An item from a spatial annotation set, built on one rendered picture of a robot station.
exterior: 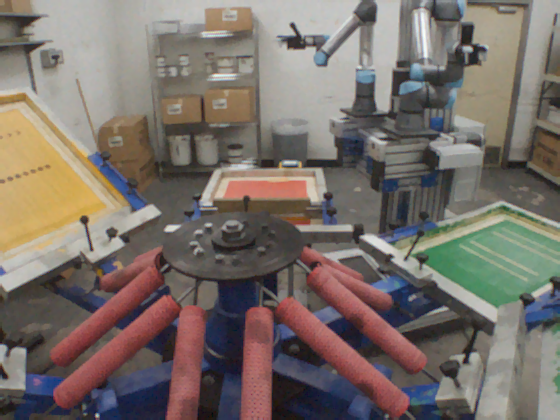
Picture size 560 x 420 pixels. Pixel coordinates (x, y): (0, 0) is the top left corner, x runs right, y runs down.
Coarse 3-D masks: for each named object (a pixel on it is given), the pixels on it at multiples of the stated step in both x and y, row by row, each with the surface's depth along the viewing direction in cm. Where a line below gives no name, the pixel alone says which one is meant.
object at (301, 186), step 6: (288, 180) 228; (294, 180) 228; (300, 180) 228; (270, 186) 220; (276, 186) 220; (282, 186) 220; (288, 186) 220; (294, 186) 219; (300, 186) 219; (306, 186) 220; (300, 192) 212; (306, 192) 211; (294, 222) 180; (300, 222) 180; (306, 222) 180
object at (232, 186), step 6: (246, 180) 229; (252, 180) 229; (264, 180) 229; (228, 186) 221; (234, 186) 221; (240, 186) 221; (246, 186) 221; (252, 186) 221; (258, 186) 220; (264, 186) 220; (228, 192) 214; (234, 192) 213
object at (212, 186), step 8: (288, 168) 235; (296, 168) 235; (304, 168) 235; (312, 168) 234; (320, 168) 234; (216, 176) 226; (224, 176) 234; (232, 176) 234; (240, 176) 234; (248, 176) 234; (256, 176) 234; (264, 176) 233; (272, 176) 233; (280, 176) 233; (288, 176) 233; (296, 176) 233; (304, 176) 233; (312, 176) 233; (320, 176) 222; (208, 184) 215; (216, 184) 218; (320, 184) 211; (208, 192) 204; (320, 192) 202; (200, 200) 195; (208, 200) 196
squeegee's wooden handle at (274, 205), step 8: (216, 200) 177; (224, 200) 177; (232, 200) 177; (240, 200) 177; (256, 200) 177; (264, 200) 176; (272, 200) 176; (280, 200) 176; (288, 200) 176; (296, 200) 176; (304, 200) 176; (224, 208) 178; (232, 208) 178; (240, 208) 178; (248, 208) 178; (256, 208) 178; (264, 208) 178; (272, 208) 178; (280, 208) 178; (288, 208) 177; (296, 208) 177; (304, 208) 177
